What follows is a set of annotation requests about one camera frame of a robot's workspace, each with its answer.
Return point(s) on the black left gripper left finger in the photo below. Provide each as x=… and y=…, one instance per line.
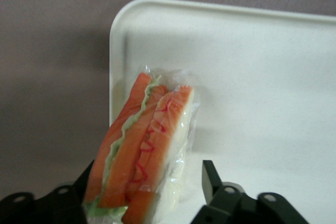
x=52, y=203

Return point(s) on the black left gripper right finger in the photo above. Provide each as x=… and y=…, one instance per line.
x=236, y=203

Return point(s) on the plastic-wrapped triangle sandwich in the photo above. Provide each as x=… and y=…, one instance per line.
x=147, y=145

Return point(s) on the white plastic tray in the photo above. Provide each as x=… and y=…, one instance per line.
x=249, y=90

